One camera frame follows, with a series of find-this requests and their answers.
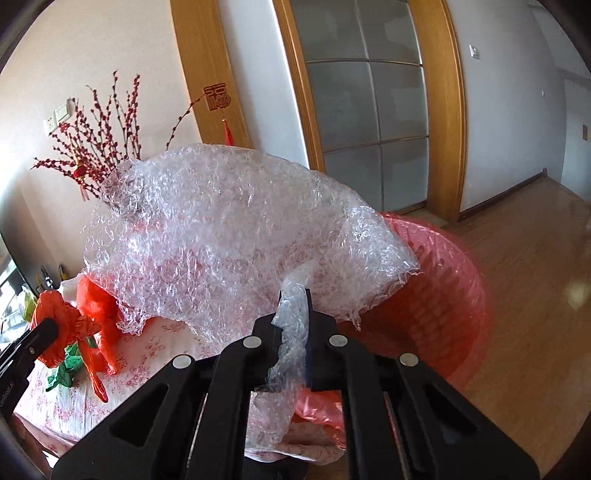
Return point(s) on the dark green plastic bag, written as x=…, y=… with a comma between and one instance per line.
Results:
x=64, y=374

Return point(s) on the red fu tassel ornament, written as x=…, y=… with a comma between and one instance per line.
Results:
x=217, y=98

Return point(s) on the red lined trash basket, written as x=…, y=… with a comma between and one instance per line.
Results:
x=442, y=314

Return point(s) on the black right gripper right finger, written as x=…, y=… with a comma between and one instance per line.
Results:
x=404, y=421

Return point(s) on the large orange plastic bag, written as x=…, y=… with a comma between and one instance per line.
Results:
x=102, y=308

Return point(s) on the white switch right wall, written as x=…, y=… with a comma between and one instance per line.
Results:
x=474, y=52

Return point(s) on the white wall socket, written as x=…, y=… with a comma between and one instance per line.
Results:
x=51, y=123

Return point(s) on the red berry branch bouquet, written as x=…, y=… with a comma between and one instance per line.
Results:
x=101, y=137

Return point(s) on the black flat television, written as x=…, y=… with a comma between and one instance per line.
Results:
x=14, y=286

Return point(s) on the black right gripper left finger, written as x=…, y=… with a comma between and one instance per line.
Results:
x=186, y=422

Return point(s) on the white wall light switch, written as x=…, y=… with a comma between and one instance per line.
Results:
x=64, y=111

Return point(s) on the frosted glass sliding door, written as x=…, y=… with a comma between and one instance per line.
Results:
x=367, y=78

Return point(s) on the wooden door frame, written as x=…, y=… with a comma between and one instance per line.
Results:
x=446, y=101

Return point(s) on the floral pink white tablecloth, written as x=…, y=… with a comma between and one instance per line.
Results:
x=54, y=420

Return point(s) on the small red lantern ornament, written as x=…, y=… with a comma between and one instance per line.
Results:
x=80, y=172

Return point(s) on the clear bubble wrap sheet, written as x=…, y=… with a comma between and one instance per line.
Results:
x=215, y=237

